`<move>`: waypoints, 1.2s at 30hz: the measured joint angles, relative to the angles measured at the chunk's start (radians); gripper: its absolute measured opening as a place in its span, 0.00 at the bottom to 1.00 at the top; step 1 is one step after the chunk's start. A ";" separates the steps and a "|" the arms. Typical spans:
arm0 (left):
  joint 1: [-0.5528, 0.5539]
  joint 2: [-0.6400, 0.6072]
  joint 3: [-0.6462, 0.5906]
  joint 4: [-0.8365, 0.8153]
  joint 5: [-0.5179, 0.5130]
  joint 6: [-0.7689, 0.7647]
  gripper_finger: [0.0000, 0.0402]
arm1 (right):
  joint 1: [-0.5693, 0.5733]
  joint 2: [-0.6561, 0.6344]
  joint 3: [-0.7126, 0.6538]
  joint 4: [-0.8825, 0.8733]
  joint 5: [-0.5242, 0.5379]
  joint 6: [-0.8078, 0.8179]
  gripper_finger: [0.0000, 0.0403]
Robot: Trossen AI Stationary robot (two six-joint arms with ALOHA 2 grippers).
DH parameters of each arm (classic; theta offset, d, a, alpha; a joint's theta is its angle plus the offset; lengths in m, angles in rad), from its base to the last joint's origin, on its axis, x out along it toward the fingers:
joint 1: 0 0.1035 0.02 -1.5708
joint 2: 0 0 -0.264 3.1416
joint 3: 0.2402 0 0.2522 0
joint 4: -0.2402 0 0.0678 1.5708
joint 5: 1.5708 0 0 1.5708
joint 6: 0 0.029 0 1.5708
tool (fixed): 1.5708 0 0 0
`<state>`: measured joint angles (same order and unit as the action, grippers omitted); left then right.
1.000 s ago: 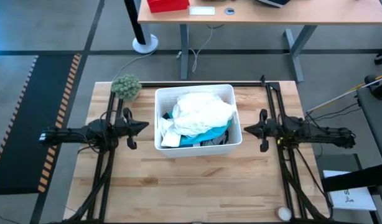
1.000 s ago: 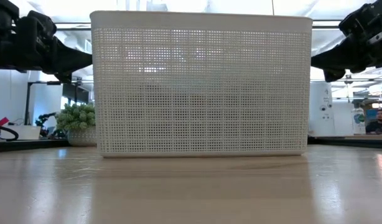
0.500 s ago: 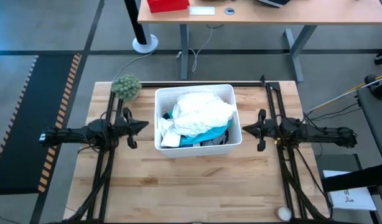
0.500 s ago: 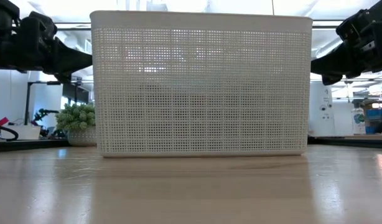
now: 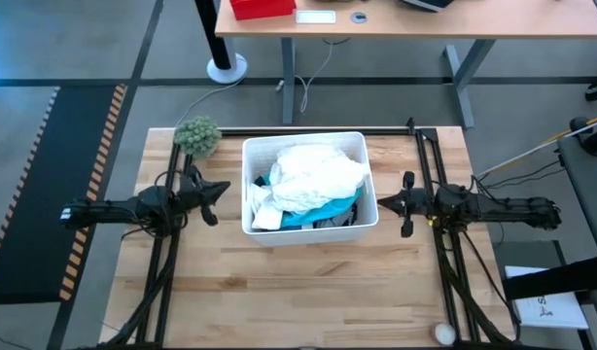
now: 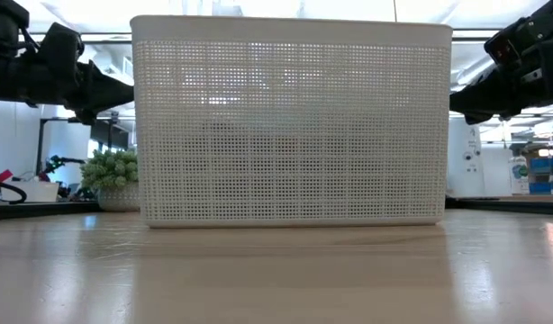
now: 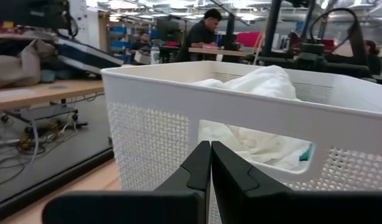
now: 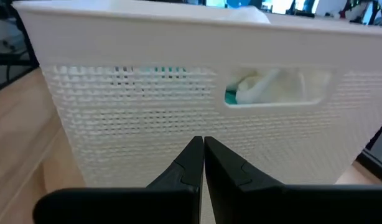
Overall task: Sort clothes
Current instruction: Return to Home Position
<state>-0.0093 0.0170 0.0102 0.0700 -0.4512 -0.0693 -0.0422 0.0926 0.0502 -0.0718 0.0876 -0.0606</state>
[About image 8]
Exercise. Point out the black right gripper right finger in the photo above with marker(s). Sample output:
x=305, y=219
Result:
x=222, y=168

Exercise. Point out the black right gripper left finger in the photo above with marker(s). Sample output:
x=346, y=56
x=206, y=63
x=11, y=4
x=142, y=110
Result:
x=188, y=168

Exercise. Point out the white plastic laundry basket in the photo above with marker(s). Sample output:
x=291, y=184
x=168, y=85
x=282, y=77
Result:
x=147, y=130

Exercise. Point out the teal garment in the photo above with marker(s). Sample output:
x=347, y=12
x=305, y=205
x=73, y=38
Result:
x=230, y=99

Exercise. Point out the white lace garment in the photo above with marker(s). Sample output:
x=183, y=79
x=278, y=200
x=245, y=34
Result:
x=272, y=87

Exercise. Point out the black table edge rail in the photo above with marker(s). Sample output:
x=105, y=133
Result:
x=371, y=168

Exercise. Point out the black aluminium frame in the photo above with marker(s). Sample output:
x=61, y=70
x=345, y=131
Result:
x=26, y=46

